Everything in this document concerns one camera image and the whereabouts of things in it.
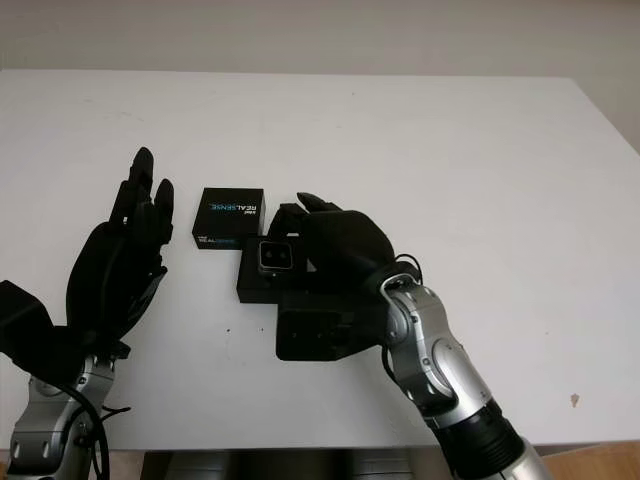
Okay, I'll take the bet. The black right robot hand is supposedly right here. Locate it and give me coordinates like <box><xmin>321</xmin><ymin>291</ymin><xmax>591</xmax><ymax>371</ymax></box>
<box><xmin>267</xmin><ymin>192</ymin><xmax>417</xmax><ymax>302</ymax></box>

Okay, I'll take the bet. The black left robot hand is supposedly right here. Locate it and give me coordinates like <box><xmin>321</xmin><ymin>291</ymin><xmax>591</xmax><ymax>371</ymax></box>
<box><xmin>63</xmin><ymin>146</ymin><xmax>176</xmax><ymax>347</ymax></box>

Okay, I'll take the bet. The small silver square camera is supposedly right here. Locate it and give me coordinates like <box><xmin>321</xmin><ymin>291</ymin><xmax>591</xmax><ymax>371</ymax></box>
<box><xmin>257</xmin><ymin>240</ymin><xmax>296</xmax><ymax>275</ymax></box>

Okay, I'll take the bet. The black box base foam insert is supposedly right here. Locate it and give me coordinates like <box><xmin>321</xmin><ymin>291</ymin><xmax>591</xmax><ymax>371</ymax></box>
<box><xmin>235</xmin><ymin>237</ymin><xmax>311</xmax><ymax>305</ymax></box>

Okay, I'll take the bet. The black RealSense box lid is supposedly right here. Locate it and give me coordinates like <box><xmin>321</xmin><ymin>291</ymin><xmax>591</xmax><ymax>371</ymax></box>
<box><xmin>189</xmin><ymin>186</ymin><xmax>265</xmax><ymax>250</ymax></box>

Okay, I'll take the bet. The grey robot torso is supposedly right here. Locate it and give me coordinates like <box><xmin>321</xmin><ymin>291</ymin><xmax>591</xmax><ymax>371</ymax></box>
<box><xmin>142</xmin><ymin>447</ymin><xmax>441</xmax><ymax>480</ymax></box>

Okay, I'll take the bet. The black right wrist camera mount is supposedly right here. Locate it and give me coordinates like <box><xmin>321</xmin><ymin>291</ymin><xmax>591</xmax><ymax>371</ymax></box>
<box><xmin>274</xmin><ymin>293</ymin><xmax>390</xmax><ymax>363</ymax></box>

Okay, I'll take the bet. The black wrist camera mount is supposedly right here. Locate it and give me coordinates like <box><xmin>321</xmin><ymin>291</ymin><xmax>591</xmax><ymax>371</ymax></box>
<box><xmin>274</xmin><ymin>293</ymin><xmax>390</xmax><ymax>363</ymax></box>
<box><xmin>0</xmin><ymin>279</ymin><xmax>87</xmax><ymax>375</ymax></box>

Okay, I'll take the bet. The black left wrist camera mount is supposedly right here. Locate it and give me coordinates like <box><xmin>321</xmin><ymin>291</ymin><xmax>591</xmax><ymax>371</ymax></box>
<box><xmin>0</xmin><ymin>279</ymin><xmax>87</xmax><ymax>375</ymax></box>

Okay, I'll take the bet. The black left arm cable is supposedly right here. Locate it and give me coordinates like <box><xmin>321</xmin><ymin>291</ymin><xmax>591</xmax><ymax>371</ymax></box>
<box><xmin>63</xmin><ymin>378</ymin><xmax>134</xmax><ymax>480</ymax></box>

